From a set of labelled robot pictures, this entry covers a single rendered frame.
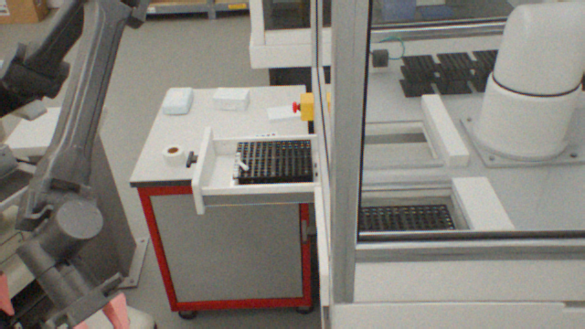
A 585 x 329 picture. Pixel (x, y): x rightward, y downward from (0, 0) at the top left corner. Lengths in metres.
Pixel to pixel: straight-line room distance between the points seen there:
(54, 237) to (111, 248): 1.59
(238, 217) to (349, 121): 1.06
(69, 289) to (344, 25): 0.50
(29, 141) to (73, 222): 1.34
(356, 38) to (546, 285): 0.60
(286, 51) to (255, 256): 0.86
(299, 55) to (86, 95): 1.41
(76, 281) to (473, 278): 0.66
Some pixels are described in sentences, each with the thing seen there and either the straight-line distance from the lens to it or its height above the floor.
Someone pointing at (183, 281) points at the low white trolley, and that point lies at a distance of 1.99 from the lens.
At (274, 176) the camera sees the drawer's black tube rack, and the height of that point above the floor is 0.90.
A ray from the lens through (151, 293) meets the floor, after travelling 2.34.
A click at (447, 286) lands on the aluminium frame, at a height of 0.98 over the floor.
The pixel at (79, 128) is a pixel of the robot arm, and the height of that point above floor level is 1.33.
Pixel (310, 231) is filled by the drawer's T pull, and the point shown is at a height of 0.91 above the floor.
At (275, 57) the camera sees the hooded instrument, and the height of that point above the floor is 0.85.
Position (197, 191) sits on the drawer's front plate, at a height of 0.90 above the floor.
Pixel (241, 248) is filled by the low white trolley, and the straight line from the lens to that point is 1.83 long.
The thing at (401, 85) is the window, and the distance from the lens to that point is 0.72.
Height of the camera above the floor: 1.72
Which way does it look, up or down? 36 degrees down
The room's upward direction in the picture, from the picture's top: 3 degrees counter-clockwise
